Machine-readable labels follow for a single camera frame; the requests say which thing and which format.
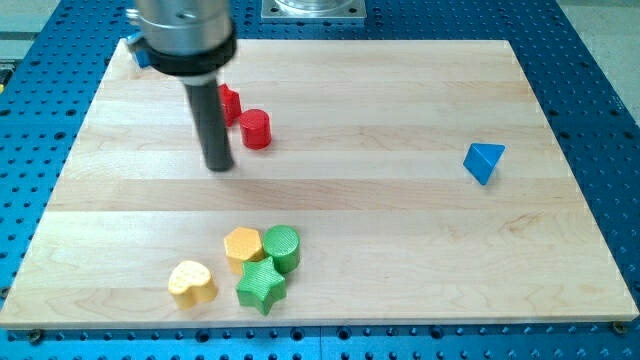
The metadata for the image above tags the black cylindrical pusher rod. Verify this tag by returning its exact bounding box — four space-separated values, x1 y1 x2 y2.
185 81 234 172

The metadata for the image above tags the red star block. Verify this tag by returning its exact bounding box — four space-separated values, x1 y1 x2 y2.
218 83 242 127

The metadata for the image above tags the red cylinder block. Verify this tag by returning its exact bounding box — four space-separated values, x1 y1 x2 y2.
239 109 272 150

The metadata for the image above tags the blue block behind arm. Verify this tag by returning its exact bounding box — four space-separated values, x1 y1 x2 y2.
125 32 150 69

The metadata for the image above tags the yellow hexagon block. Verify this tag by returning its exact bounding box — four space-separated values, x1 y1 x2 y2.
224 227 264 275

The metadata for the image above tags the blue perforated table plate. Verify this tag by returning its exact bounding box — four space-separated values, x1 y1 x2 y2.
1 0 639 359

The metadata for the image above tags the green cylinder block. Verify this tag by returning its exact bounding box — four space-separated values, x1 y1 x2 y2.
263 225 300 274

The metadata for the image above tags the wooden board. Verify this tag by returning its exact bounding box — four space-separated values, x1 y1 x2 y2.
1 40 638 329

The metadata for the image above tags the yellow heart block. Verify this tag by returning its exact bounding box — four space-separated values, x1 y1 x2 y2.
167 260 218 309

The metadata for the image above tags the green star block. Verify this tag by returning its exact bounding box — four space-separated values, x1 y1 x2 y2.
236 257 287 315

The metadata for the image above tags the blue triangle block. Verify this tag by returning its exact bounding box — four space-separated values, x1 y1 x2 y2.
463 143 506 186

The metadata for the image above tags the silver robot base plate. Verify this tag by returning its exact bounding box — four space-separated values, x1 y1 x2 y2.
261 0 367 20

